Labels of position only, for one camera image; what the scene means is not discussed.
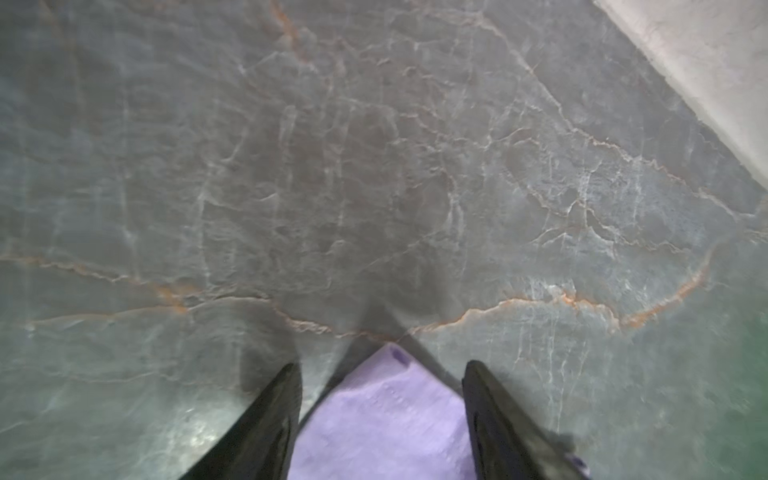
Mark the purple t shirt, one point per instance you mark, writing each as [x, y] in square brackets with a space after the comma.
[390, 418]

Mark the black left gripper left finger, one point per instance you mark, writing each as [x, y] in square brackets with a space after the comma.
[261, 442]

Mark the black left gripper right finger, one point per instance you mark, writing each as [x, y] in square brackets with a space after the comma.
[506, 442]

